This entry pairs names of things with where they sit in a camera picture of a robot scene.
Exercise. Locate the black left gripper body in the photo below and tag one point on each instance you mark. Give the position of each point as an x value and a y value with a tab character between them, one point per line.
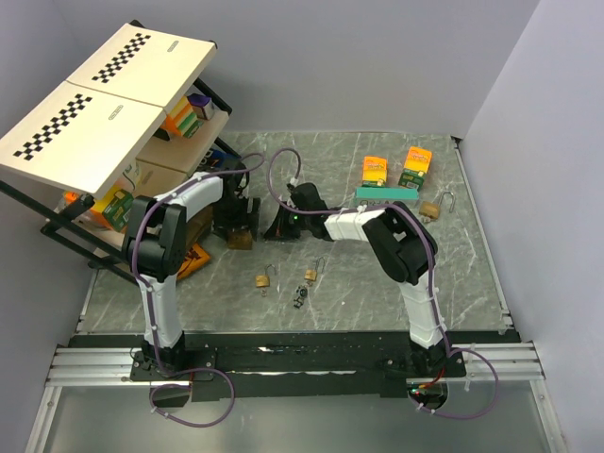
233	213

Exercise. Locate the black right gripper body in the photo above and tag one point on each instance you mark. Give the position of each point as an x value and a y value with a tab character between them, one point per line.
304	220

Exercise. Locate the large brass padlock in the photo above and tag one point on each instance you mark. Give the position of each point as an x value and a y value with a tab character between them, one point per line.
430	211
239	240

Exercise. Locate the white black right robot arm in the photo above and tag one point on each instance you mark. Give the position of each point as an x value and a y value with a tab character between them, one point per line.
406	253

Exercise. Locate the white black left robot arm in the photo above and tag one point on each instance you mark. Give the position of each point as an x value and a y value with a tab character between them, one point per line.
155	247

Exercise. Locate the black key bunch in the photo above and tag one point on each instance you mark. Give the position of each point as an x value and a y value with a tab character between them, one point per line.
300	296

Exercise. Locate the small brass padlock right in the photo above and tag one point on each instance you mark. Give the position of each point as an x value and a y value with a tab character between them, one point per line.
315	270

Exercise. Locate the small brass padlock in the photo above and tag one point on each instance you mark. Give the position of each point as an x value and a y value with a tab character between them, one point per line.
315	270
263	280

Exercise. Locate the blue doritos bag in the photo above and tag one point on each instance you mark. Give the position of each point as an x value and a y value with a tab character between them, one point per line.
213	158

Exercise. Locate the teal oreo box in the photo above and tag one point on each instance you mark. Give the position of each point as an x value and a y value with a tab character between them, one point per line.
371	196

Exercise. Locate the orange snack bag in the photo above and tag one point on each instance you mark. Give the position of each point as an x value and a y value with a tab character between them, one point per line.
195	259

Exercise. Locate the small brass padlock left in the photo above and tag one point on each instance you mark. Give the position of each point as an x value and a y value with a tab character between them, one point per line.
263	280

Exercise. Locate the orange yellow box left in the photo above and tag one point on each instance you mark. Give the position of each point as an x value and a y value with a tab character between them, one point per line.
374	171

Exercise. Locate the orange yellow box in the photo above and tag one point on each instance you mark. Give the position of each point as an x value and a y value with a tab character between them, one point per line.
415	168
374	171

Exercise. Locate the cardboard box on shelf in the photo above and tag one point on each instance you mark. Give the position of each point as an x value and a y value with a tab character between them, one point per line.
143	178

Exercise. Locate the purple white small box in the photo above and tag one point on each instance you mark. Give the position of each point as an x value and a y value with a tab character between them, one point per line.
202	105

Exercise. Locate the orange yellow box right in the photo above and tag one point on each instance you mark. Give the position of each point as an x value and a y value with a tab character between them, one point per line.
415	168

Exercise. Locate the green orange box on shelf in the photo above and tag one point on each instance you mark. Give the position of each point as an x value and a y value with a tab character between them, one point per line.
113	210

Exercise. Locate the checkerboard calibration board upper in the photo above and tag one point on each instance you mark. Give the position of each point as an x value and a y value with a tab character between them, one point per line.
145	65

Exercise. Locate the checkerboard calibration board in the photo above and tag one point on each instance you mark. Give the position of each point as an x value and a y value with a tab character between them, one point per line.
79	140
145	65

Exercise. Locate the checkerboard calibration board lower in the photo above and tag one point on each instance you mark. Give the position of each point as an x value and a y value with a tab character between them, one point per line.
79	140

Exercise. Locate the black frame wooden shelf rack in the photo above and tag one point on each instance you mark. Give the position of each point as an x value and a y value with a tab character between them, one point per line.
103	249

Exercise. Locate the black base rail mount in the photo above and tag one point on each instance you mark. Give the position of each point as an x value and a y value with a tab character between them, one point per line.
283	364

